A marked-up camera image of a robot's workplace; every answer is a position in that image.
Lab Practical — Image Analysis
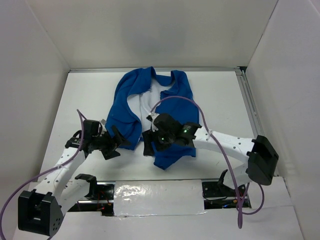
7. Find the blue zip jacket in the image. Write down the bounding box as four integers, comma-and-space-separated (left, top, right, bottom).
103, 66, 201, 171

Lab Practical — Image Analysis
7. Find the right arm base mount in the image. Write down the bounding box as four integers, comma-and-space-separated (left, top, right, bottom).
202, 169, 238, 210

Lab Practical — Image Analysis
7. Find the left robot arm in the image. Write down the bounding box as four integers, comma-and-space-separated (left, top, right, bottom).
17, 120, 131, 238

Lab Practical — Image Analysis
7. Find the silver tape patch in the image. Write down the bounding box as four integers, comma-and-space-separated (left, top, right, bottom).
113, 179, 206, 217

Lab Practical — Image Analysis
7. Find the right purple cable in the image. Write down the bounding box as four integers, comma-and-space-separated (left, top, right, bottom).
149, 96, 266, 230

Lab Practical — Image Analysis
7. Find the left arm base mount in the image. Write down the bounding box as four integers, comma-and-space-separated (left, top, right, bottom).
68, 173, 116, 217

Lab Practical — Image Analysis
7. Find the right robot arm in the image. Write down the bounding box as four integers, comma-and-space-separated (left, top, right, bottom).
142, 113, 279, 196

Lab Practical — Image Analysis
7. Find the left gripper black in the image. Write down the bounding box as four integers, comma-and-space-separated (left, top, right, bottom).
92, 125, 131, 160

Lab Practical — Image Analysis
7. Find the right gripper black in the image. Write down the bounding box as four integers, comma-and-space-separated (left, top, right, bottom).
142, 126, 175, 155

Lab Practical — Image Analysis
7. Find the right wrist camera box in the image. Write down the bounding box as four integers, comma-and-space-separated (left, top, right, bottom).
146, 112, 159, 125

